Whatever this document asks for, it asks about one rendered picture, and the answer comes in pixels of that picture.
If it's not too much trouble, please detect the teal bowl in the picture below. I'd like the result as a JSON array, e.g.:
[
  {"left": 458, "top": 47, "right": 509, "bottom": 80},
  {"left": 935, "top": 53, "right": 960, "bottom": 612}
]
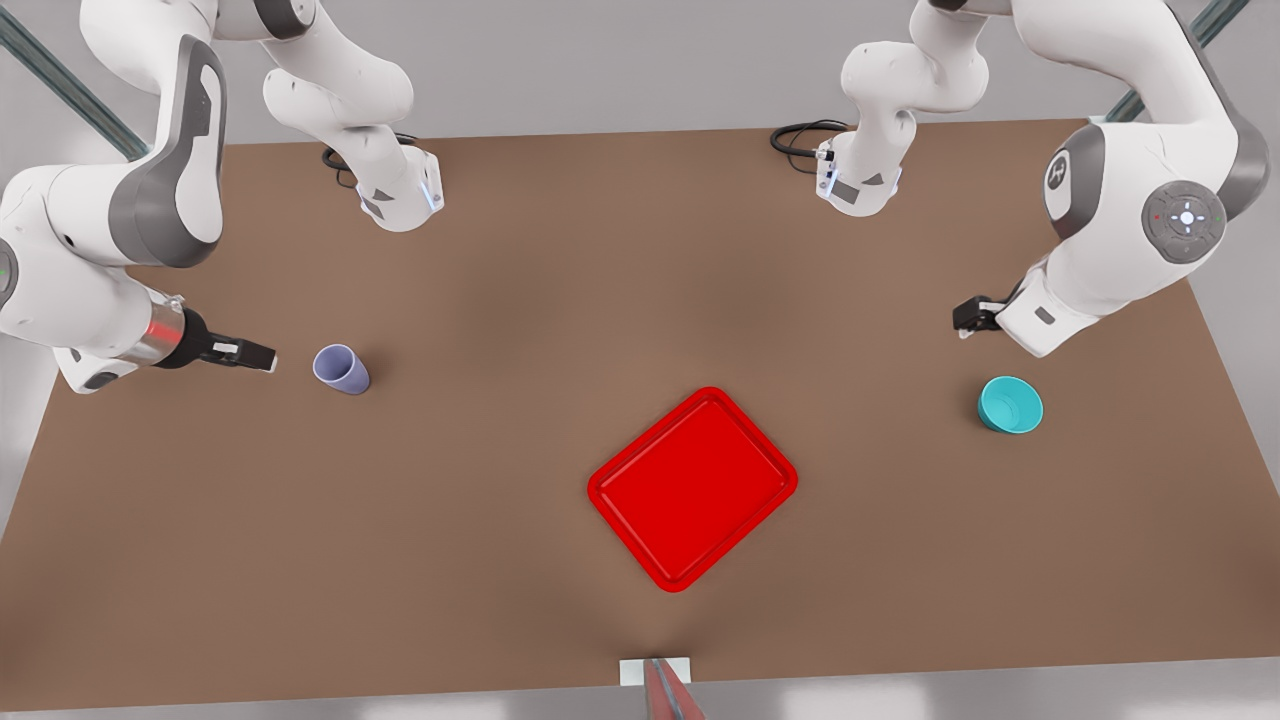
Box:
[{"left": 977, "top": 376, "right": 1044, "bottom": 435}]

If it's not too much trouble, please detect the purple cup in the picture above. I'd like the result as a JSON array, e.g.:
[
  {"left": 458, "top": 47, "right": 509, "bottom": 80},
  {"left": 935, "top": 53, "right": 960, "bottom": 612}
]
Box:
[{"left": 313, "top": 344, "right": 371, "bottom": 396}]

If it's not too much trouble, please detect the red tray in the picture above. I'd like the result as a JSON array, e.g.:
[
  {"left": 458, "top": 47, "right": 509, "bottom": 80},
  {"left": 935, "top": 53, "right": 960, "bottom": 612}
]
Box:
[{"left": 587, "top": 386, "right": 799, "bottom": 593}]

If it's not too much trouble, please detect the black cable loop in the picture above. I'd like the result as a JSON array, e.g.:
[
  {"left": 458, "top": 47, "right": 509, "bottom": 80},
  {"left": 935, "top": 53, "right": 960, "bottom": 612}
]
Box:
[
  {"left": 770, "top": 120, "right": 852, "bottom": 177},
  {"left": 321, "top": 133, "right": 422, "bottom": 190}
]

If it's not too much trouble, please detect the silver frame post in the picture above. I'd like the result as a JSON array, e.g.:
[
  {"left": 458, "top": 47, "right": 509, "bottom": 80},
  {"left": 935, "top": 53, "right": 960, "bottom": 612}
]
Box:
[
  {"left": 641, "top": 657, "right": 707, "bottom": 720},
  {"left": 1104, "top": 0, "right": 1252, "bottom": 124},
  {"left": 0, "top": 5, "right": 151, "bottom": 162}
]

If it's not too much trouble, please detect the white post foot plate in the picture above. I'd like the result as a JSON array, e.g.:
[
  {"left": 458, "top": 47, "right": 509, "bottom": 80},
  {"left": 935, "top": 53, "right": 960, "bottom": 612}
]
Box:
[{"left": 619, "top": 658, "right": 692, "bottom": 687}]

